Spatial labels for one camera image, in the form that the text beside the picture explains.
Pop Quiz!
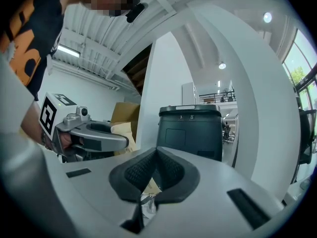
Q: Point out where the black head-worn camera mount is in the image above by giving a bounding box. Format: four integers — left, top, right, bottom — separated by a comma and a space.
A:
125, 0, 146, 24

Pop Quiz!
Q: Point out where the brown cardboard box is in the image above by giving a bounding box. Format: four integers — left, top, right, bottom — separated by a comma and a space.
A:
110, 102, 141, 143

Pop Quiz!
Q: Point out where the large glass window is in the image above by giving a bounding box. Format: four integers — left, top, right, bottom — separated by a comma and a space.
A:
281, 28, 317, 114

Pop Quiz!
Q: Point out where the black balcony railing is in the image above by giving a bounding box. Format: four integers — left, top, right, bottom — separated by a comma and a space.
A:
199, 90, 236, 105

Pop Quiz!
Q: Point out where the rectangular ceiling light panel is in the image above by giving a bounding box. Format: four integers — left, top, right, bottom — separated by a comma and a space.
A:
56, 44, 82, 59

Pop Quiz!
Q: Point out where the chrome metal fixture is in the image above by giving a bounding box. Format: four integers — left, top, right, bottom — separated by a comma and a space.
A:
141, 192, 159, 215

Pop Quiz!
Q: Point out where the black bin with lid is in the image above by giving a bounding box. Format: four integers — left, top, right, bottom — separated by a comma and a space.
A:
156, 104, 223, 162

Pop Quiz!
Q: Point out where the black office chair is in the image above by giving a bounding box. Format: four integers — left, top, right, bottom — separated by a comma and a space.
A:
291, 109, 317, 184

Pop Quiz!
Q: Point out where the white tall cabinet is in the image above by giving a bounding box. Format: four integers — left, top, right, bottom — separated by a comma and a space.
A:
181, 81, 200, 105

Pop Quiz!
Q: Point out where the black shirt with orange print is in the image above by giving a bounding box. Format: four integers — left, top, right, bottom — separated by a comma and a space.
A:
0, 0, 74, 102

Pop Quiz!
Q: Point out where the beaded wrist bracelet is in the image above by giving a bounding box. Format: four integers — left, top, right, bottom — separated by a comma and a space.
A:
40, 130, 54, 151

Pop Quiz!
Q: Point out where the beige paper bag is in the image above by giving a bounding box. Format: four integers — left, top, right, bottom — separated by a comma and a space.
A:
110, 122, 137, 156

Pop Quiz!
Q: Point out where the person's left hand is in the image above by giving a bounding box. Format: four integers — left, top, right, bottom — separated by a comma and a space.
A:
60, 132, 84, 150

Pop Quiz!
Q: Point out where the person's left forearm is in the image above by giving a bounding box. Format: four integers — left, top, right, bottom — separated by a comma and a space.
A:
20, 100, 47, 146

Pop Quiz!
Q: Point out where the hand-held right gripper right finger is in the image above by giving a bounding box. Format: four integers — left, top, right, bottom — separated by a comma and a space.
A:
153, 146, 284, 238

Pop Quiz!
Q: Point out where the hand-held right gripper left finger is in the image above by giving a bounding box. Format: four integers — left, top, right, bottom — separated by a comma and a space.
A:
61, 146, 158, 238

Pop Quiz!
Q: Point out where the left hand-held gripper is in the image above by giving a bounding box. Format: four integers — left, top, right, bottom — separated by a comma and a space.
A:
38, 92, 130, 164

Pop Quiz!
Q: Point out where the wooden staircase underside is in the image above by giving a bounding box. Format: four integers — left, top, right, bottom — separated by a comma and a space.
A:
122, 43, 154, 97

